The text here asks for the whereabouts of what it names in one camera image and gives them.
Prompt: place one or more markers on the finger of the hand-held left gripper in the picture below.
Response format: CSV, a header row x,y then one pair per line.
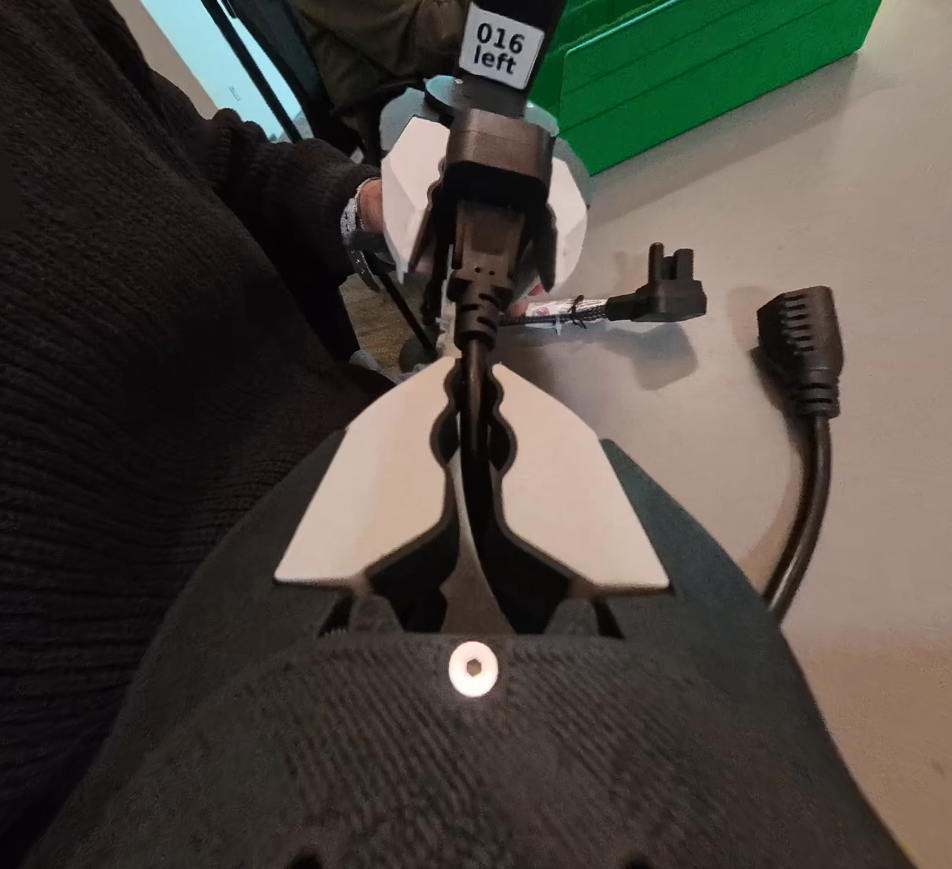
x,y
569,229
405,192

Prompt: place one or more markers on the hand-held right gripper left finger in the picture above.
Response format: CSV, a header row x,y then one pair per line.
x,y
372,497

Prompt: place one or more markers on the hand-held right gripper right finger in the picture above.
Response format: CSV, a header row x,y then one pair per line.
x,y
580,512

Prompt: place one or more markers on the person's left forearm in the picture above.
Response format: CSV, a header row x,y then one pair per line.
x,y
297,177

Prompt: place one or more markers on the grey desk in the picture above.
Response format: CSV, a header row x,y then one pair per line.
x,y
818,214

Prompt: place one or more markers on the person's left hand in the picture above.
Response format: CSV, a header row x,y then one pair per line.
x,y
529,304

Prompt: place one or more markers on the green plastic bin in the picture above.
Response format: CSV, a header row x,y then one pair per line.
x,y
706,66

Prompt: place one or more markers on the black office chair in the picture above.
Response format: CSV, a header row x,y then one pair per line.
x,y
253,6

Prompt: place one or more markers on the person's torso in black sweater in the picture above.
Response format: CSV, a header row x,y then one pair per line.
x,y
111,363

